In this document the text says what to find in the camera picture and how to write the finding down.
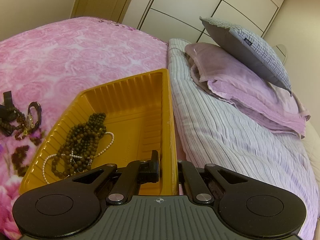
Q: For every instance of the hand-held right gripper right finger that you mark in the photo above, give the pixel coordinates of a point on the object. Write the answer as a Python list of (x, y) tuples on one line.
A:
[(186, 177)]

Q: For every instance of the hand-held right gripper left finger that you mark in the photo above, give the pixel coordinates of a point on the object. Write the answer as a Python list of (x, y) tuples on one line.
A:
[(155, 166)]

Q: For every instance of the orange plastic tray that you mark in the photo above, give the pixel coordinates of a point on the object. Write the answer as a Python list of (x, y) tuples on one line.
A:
[(130, 110)]

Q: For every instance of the dark wristwatch with round face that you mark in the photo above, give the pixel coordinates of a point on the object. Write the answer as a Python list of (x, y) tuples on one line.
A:
[(35, 115)]

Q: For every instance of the grey striped duvet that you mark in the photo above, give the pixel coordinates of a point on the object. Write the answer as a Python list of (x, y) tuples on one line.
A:
[(237, 155)]

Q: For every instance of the purple pillow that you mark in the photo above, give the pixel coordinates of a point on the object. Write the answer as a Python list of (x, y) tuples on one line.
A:
[(237, 87)]

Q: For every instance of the pink floral blanket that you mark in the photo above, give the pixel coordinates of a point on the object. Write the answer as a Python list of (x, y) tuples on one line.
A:
[(75, 55)]

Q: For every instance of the grey checked pillow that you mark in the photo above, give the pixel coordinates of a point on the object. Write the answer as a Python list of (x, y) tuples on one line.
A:
[(250, 52)]

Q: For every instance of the cream wardrobe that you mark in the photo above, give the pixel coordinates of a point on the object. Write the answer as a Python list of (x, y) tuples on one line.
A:
[(212, 2)]

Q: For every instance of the wooden door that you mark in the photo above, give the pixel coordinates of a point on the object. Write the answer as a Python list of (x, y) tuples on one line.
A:
[(105, 0)]

